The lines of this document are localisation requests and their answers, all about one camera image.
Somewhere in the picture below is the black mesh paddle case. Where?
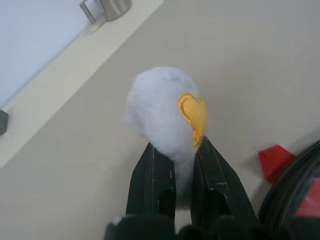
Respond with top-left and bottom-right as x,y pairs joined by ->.
257,139 -> 320,240

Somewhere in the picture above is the grey rectangular box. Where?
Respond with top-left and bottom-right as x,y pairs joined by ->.
0,109 -> 10,137

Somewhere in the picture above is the white pompom with yellow heart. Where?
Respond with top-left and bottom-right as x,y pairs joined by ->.
124,66 -> 210,211

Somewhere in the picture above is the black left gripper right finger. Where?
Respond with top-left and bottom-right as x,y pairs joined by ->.
190,136 -> 260,221

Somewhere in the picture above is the small metal watering can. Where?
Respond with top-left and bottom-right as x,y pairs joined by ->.
79,0 -> 132,25

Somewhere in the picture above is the beige table mat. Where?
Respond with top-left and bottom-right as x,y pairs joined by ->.
0,0 -> 320,240

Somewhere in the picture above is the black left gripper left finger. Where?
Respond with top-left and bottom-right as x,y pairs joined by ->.
125,142 -> 177,218

